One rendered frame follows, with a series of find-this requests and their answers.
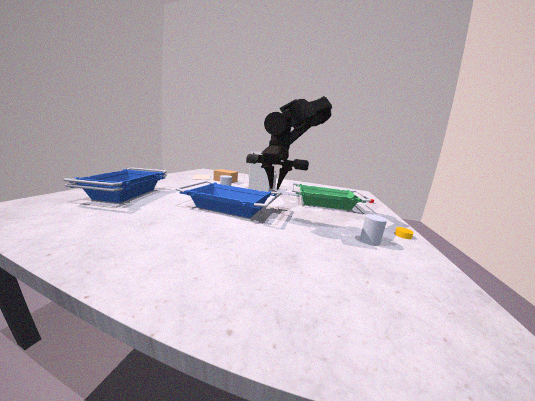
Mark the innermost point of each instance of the grey cylinder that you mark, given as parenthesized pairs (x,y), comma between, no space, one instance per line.
(226,180)
(373,229)

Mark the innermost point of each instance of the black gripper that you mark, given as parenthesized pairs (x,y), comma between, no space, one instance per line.
(286,164)

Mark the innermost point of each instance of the yellow short cylinder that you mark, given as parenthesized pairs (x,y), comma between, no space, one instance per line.
(404,233)

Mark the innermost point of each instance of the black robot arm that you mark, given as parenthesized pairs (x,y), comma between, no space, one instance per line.
(299,114)

